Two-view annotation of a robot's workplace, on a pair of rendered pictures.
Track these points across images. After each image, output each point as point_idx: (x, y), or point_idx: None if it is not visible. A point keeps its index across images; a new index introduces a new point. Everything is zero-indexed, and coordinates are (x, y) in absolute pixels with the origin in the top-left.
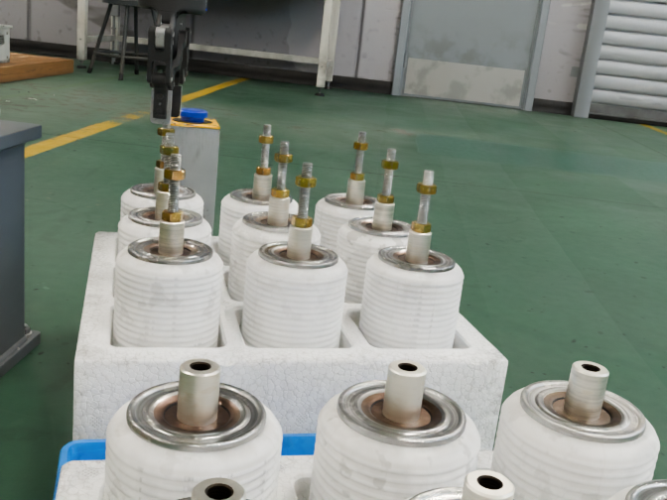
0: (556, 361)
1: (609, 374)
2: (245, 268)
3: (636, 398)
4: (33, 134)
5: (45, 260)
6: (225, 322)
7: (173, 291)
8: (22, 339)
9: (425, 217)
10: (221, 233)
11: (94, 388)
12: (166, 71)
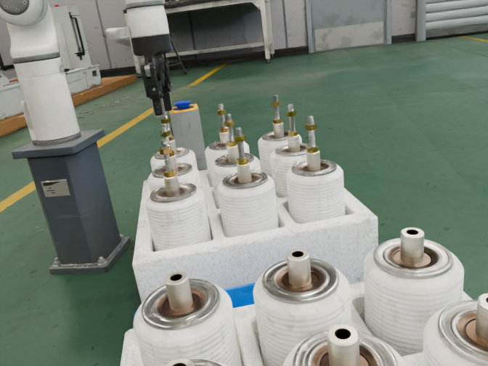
0: (417, 199)
1: (451, 200)
2: None
3: (468, 213)
4: (99, 135)
5: (129, 194)
6: (213, 224)
7: (177, 216)
8: (120, 243)
9: (313, 143)
10: (208, 169)
11: (146, 277)
12: (155, 89)
